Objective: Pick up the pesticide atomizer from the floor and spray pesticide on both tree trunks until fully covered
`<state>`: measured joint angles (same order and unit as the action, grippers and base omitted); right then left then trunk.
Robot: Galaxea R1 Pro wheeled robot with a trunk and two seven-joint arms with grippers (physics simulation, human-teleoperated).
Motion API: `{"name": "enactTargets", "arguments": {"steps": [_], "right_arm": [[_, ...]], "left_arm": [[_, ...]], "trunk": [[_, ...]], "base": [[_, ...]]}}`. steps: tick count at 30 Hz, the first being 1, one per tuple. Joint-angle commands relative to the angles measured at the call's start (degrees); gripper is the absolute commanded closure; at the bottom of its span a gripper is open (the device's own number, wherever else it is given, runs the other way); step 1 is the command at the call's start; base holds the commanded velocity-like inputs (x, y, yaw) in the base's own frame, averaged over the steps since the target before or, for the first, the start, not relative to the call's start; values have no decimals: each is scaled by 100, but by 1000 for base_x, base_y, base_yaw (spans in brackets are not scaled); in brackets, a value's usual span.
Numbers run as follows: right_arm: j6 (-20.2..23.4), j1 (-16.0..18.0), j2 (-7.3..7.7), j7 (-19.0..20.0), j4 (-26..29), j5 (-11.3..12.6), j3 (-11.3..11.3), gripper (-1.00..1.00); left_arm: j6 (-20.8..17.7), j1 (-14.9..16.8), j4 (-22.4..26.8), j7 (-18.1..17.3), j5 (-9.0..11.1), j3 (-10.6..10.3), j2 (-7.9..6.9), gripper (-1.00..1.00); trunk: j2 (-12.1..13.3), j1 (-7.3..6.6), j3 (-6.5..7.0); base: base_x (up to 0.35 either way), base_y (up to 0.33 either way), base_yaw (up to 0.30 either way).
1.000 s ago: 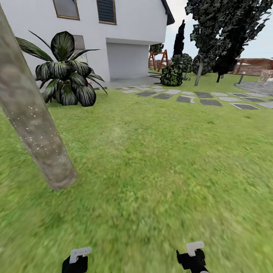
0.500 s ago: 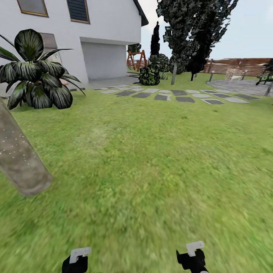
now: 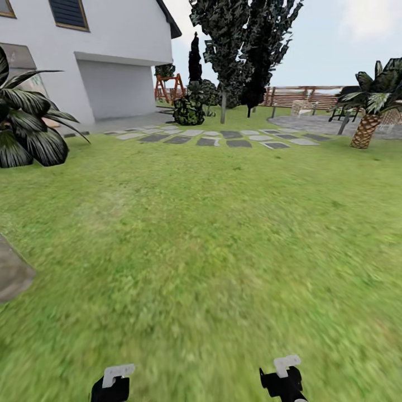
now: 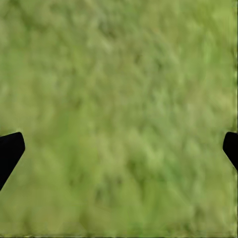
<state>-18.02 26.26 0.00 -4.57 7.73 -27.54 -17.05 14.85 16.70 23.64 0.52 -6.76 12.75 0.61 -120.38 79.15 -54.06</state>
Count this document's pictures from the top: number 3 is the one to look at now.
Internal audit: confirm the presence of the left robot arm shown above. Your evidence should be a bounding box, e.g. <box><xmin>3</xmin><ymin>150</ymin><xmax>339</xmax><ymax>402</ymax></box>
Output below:
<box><xmin>91</xmin><ymin>363</ymin><xmax>135</xmax><ymax>402</ymax></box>

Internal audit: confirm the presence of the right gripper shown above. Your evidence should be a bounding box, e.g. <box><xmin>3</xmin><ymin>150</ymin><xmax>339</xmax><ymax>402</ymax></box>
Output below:
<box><xmin>260</xmin><ymin>366</ymin><xmax>303</xmax><ymax>398</ymax></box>

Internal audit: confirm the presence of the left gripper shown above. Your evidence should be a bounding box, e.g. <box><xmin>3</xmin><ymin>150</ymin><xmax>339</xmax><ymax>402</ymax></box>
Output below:
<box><xmin>91</xmin><ymin>377</ymin><xmax>130</xmax><ymax>402</ymax></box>

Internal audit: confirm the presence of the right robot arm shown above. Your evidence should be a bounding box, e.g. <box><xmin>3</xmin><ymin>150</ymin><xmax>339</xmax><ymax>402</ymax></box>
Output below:
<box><xmin>260</xmin><ymin>355</ymin><xmax>309</xmax><ymax>402</ymax></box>

